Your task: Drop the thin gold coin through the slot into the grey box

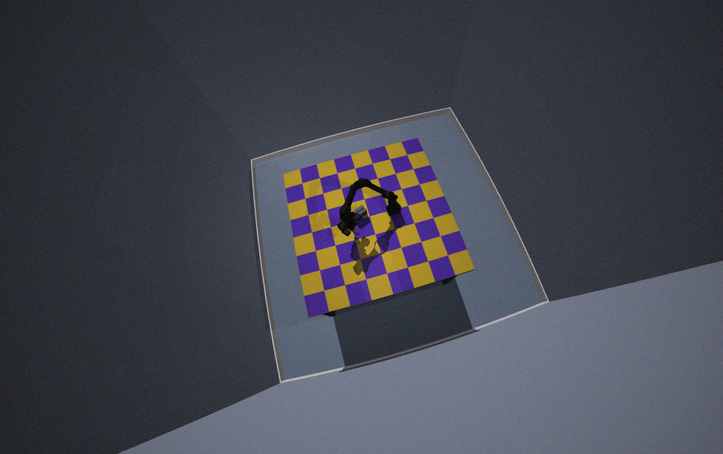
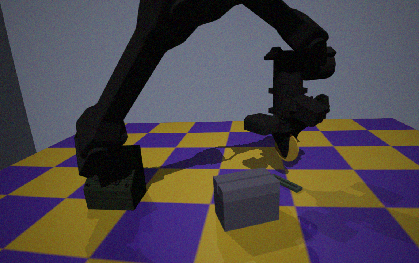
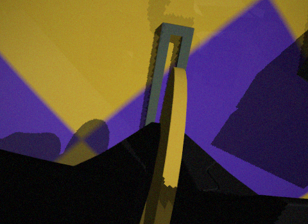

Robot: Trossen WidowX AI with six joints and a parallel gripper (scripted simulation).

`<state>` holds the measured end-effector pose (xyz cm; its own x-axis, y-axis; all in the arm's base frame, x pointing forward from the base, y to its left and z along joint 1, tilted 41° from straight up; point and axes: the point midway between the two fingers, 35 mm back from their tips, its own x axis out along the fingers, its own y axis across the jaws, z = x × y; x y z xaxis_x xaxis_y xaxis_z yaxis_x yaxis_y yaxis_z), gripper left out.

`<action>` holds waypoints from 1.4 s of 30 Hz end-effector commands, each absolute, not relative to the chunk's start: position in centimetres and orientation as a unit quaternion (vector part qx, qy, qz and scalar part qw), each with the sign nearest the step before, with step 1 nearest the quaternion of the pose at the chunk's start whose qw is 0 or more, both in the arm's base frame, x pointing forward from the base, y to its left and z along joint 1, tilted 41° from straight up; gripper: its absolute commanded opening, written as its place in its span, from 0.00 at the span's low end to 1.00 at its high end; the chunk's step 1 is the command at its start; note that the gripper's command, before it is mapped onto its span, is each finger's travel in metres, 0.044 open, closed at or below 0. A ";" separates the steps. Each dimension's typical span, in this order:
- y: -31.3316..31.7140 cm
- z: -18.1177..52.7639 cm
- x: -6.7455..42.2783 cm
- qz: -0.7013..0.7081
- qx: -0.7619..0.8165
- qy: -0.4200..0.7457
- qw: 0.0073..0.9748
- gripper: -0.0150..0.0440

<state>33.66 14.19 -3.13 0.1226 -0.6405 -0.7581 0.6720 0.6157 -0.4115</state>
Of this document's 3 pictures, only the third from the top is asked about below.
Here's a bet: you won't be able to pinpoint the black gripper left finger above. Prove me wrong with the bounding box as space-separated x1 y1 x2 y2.
0 122 161 224

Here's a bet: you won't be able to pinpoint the dark gold round disc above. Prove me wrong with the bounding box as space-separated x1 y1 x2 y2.
144 67 187 224

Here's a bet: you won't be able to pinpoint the dark grey box walls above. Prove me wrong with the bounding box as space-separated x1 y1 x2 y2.
296 57 308 82

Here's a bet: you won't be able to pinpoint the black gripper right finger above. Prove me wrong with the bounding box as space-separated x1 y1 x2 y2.
169 134 308 224

